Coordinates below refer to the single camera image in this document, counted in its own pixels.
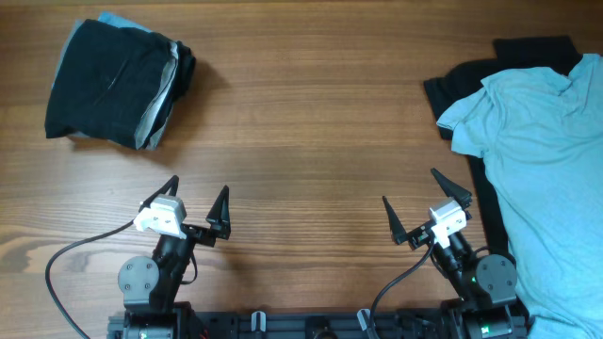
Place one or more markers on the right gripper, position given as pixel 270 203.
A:
pixel 416 235

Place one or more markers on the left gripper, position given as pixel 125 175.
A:
pixel 218 215

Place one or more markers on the light blue t-shirt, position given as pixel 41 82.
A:
pixel 539 135

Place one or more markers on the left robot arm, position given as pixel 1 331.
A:
pixel 150 283

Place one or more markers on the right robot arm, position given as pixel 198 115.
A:
pixel 484 279

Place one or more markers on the folded grey shirt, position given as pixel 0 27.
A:
pixel 149 116

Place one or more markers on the folded black shirt on stack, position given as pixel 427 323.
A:
pixel 106 80

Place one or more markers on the folded light blue shirt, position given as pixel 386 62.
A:
pixel 106 18

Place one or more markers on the black shirt on right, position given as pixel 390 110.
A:
pixel 558 53

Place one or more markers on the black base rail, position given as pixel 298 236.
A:
pixel 320 325

